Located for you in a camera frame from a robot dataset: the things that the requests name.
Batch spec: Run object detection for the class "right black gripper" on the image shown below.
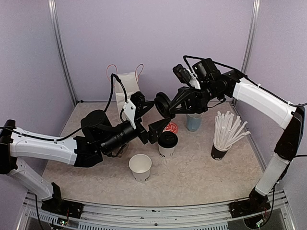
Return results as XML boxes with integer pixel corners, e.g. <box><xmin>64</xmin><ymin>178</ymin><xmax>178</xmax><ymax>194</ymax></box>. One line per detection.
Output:
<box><xmin>167</xmin><ymin>80</ymin><xmax>222</xmax><ymax>114</ymax></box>

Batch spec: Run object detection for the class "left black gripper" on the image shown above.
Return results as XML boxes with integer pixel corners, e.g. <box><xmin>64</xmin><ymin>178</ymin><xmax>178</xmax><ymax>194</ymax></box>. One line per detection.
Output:
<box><xmin>100</xmin><ymin>117</ymin><xmax>171</xmax><ymax>155</ymax></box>

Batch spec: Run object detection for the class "black plastic cup lid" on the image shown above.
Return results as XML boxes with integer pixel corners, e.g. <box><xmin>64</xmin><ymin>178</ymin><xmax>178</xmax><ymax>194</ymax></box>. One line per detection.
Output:
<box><xmin>154</xmin><ymin>92</ymin><xmax>171</xmax><ymax>118</ymax></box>

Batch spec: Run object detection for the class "white paper coffee cup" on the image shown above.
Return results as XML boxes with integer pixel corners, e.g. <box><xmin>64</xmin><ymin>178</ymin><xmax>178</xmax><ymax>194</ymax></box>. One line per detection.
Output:
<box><xmin>158</xmin><ymin>131</ymin><xmax>178</xmax><ymax>159</ymax></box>

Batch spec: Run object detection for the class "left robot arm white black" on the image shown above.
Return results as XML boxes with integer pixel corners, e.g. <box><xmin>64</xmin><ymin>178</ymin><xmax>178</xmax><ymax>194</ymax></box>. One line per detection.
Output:
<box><xmin>0</xmin><ymin>101</ymin><xmax>173</xmax><ymax>213</ymax></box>

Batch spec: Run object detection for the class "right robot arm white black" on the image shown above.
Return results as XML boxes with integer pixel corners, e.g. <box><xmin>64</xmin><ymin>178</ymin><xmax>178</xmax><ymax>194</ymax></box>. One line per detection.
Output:
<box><xmin>168</xmin><ymin>71</ymin><xmax>305</xmax><ymax>213</ymax></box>

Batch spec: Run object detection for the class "white paper takeout bag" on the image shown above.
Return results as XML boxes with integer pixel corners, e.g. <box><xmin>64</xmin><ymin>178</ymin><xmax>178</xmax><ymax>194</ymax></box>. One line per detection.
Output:
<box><xmin>112</xmin><ymin>64</ymin><xmax>144</xmax><ymax>114</ymax></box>

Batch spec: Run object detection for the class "red patterned small bowl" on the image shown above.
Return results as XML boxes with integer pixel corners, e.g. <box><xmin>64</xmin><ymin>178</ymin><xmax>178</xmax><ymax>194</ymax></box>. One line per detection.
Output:
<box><xmin>164</xmin><ymin>121</ymin><xmax>178</xmax><ymax>134</ymax></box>

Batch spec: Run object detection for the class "blue translucent plastic cup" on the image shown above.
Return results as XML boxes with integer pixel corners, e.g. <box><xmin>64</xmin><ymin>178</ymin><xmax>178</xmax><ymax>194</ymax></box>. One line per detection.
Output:
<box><xmin>186</xmin><ymin>114</ymin><xmax>202</xmax><ymax>132</ymax></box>

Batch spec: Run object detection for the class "brown cardboard cup carrier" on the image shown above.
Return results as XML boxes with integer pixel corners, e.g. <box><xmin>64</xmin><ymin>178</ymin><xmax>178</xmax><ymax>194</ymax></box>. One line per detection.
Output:
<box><xmin>111</xmin><ymin>143</ymin><xmax>129</xmax><ymax>158</ymax></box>

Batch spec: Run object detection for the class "black cup holding straws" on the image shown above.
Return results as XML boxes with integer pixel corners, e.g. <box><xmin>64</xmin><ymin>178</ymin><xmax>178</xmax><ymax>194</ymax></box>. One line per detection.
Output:
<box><xmin>211</xmin><ymin>143</ymin><xmax>232</xmax><ymax>161</ymax></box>

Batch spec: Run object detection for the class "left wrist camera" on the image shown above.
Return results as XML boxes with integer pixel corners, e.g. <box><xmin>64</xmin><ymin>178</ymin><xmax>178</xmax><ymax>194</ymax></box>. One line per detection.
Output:
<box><xmin>123</xmin><ymin>91</ymin><xmax>145</xmax><ymax>130</ymax></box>

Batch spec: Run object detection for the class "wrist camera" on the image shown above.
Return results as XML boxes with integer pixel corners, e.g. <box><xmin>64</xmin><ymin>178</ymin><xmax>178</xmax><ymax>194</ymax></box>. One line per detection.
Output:
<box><xmin>172</xmin><ymin>64</ymin><xmax>201</xmax><ymax>89</ymax></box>
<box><xmin>123</xmin><ymin>91</ymin><xmax>145</xmax><ymax>130</ymax></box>

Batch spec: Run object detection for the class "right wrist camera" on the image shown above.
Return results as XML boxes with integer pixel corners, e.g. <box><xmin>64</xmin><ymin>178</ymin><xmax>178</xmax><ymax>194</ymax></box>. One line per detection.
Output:
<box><xmin>172</xmin><ymin>64</ymin><xmax>201</xmax><ymax>89</ymax></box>

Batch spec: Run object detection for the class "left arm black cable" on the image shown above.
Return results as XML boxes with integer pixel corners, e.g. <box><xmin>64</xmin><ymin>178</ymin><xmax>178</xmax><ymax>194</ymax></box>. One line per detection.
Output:
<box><xmin>0</xmin><ymin>73</ymin><xmax>128</xmax><ymax>142</ymax></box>

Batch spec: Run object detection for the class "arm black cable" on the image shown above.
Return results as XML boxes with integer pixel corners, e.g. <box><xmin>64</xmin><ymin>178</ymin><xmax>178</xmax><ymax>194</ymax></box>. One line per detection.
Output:
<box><xmin>183</xmin><ymin>55</ymin><xmax>307</xmax><ymax>107</ymax></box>
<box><xmin>0</xmin><ymin>73</ymin><xmax>128</xmax><ymax>142</ymax></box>

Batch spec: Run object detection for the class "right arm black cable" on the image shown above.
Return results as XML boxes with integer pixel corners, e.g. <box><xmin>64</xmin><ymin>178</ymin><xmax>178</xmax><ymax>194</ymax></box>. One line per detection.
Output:
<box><xmin>183</xmin><ymin>55</ymin><xmax>307</xmax><ymax>107</ymax></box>

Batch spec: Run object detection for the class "aluminium front rail frame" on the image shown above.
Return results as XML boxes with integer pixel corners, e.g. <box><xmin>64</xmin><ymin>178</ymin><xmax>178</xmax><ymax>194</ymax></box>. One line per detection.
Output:
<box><xmin>17</xmin><ymin>190</ymin><xmax>297</xmax><ymax>230</ymax></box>

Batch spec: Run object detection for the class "right aluminium corner post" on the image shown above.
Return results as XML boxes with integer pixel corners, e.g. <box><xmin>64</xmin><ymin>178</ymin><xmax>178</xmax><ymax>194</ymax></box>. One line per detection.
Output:
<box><xmin>241</xmin><ymin>0</ymin><xmax>261</xmax><ymax>74</ymax></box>

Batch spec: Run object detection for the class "aluminium corner post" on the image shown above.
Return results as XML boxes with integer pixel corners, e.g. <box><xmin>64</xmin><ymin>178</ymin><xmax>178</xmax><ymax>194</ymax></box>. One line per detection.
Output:
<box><xmin>48</xmin><ymin>0</ymin><xmax>78</xmax><ymax>106</ymax></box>
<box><xmin>241</xmin><ymin>0</ymin><xmax>261</xmax><ymax>74</ymax></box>

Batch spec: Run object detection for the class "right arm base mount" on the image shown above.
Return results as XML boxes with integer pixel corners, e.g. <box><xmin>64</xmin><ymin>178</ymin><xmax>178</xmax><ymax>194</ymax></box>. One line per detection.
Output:
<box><xmin>228</xmin><ymin>199</ymin><xmax>271</xmax><ymax>218</ymax></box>

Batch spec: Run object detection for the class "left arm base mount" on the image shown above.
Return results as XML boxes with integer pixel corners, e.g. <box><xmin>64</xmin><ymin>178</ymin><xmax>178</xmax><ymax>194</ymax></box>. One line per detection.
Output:
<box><xmin>41</xmin><ymin>200</ymin><xmax>84</xmax><ymax>219</ymax></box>

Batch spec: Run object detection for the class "left aluminium corner post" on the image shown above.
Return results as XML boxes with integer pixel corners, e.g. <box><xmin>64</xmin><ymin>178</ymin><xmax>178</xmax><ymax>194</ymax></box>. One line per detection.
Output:
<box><xmin>48</xmin><ymin>0</ymin><xmax>78</xmax><ymax>106</ymax></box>

